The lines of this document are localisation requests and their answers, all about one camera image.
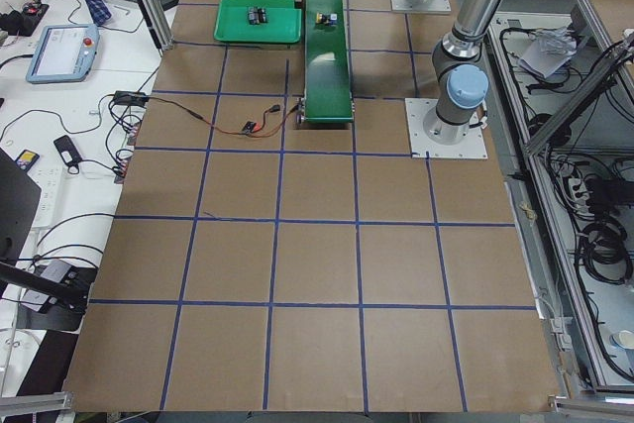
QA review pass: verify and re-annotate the green push button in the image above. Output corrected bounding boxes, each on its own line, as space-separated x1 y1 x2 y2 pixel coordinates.
257 8 267 24
248 7 259 25

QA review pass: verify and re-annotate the green plastic tray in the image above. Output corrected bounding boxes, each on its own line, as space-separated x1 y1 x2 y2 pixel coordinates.
214 0 302 45

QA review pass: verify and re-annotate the green conveyor belt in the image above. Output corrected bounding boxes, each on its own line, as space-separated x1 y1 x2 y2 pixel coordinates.
297 0 354 124

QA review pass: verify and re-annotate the small motor controller board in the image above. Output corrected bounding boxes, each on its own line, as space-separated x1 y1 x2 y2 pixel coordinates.
242 121 261 135

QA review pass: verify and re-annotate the blue checked cloth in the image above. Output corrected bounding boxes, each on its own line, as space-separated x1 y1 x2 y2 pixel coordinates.
84 0 112 27

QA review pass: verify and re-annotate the near teach pendant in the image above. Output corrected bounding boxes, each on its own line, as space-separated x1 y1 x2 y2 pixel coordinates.
26 24 100 84

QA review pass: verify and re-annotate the red black power cable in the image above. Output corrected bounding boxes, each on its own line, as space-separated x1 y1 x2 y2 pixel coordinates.
146 95 283 140

